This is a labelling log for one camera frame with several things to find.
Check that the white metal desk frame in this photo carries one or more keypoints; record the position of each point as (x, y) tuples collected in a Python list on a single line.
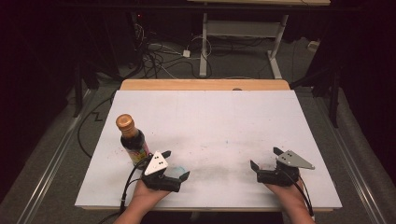
[(203, 46)]

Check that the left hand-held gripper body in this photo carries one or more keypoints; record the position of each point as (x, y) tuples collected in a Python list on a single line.
[(162, 182)]

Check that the person's right hand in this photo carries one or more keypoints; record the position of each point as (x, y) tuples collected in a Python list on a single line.
[(286, 194)]

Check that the black metal stand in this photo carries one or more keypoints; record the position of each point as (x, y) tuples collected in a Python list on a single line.
[(334, 99), (77, 93)]

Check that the wooden table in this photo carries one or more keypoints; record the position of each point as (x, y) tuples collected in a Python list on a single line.
[(174, 84)]

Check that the person's left hand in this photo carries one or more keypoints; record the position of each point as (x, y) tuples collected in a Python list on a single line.
[(146, 195)]

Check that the white table mat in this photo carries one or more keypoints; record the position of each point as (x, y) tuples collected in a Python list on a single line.
[(218, 124)]

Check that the white power adapter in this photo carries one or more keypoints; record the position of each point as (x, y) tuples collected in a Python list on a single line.
[(186, 53)]

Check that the dark sauce bottle orange cap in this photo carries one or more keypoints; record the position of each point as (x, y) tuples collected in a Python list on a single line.
[(132, 140)]

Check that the metal floor rail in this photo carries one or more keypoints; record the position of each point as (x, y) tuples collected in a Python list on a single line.
[(355, 174), (53, 165)]

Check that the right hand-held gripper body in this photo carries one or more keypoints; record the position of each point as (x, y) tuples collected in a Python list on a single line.
[(280, 175)]

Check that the white power strip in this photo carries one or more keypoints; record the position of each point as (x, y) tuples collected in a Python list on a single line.
[(313, 45)]

